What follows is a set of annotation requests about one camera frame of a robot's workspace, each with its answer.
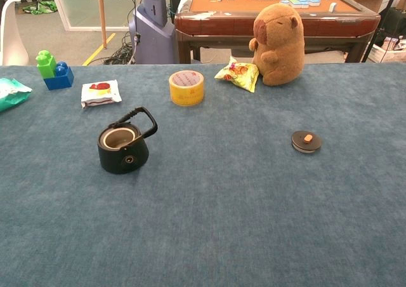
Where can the yellow tape roll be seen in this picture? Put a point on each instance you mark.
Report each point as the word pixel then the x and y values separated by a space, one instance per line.
pixel 187 94

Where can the blue toy building block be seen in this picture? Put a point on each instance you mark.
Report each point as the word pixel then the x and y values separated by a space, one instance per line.
pixel 61 81

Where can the wooden pole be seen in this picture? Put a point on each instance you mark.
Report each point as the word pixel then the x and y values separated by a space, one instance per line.
pixel 102 14

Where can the blue table mat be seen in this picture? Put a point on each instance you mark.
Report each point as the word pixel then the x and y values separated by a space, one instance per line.
pixel 203 220

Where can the brown mahjong table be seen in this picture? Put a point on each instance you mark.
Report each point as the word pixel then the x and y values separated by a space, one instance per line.
pixel 222 24

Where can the yellow snack bag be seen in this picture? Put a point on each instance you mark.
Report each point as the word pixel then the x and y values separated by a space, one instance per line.
pixel 238 75

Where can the white snack packet red print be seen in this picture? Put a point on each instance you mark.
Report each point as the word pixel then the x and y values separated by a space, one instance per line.
pixel 101 94

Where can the green toy building block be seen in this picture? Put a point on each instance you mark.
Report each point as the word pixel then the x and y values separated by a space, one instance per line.
pixel 47 66

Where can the black teapot lid orange knob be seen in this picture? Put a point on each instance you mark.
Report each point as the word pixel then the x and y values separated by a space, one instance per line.
pixel 299 139

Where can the white storage box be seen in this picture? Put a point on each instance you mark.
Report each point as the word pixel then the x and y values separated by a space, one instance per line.
pixel 390 50

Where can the black tripod stand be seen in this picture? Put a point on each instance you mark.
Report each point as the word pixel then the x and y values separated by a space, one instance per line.
pixel 380 23

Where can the brown capybara plush toy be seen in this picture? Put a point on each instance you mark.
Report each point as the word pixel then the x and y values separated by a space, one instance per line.
pixel 282 45

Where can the black cast iron teapot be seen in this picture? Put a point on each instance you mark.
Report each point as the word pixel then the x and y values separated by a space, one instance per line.
pixel 111 161

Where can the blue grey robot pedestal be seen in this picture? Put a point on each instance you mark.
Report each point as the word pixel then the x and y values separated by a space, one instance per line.
pixel 152 36

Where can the teal wet wipes pack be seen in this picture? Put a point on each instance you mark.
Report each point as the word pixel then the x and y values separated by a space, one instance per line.
pixel 11 94

